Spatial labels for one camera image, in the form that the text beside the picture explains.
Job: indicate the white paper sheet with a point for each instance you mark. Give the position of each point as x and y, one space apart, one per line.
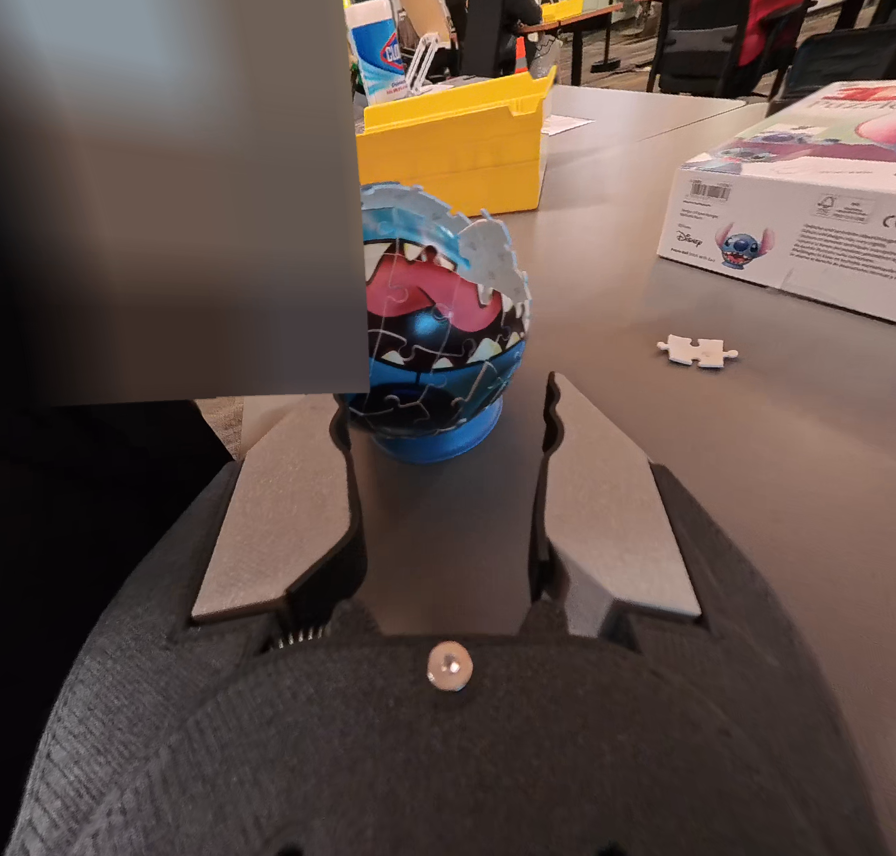
563 125

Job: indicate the clear acrylic stand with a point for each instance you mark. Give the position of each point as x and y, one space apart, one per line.
425 51

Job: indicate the orange traffic cone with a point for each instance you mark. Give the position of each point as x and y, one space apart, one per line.
522 58

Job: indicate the yellow plastic bin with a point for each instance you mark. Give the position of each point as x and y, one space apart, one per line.
448 163

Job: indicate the blue ball stand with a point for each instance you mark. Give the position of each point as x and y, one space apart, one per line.
434 448

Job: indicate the white puzzle piece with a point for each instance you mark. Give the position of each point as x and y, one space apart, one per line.
689 350

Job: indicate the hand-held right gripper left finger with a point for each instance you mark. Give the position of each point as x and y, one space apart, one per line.
273 520

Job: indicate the small yellow bin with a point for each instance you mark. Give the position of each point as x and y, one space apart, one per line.
563 8

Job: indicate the printed puzzle box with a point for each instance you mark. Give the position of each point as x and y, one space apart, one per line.
784 240

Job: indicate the wooden table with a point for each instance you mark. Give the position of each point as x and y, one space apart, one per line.
588 16

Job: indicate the black mesh office chair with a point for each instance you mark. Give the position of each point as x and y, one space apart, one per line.
700 30

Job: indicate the blue puzzle ball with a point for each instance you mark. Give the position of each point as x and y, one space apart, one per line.
434 324

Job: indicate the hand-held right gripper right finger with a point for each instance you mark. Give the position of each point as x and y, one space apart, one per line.
609 513

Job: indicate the disinfecting wipes canister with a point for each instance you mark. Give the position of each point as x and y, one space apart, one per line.
374 51

